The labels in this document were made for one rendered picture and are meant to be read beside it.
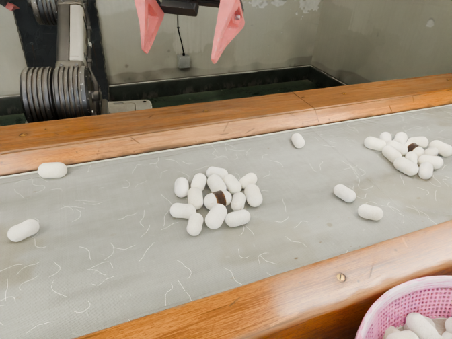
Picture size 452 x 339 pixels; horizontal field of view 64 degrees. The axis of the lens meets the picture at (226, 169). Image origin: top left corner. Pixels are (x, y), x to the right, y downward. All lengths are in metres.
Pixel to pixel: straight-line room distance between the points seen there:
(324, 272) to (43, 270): 0.29
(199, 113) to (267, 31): 2.24
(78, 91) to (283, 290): 0.57
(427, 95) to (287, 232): 0.56
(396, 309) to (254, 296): 0.14
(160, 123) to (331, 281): 0.39
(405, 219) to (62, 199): 0.46
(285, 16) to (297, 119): 2.26
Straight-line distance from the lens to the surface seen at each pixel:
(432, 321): 0.44
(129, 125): 0.63
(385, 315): 0.40
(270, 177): 0.54
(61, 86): 0.79
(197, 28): 2.63
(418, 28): 2.44
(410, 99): 0.89
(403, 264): 0.43
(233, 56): 2.79
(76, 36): 0.90
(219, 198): 0.46
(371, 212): 0.50
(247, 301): 0.35
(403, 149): 0.67
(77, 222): 0.48
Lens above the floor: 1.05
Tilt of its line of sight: 34 degrees down
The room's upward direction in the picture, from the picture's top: 3 degrees clockwise
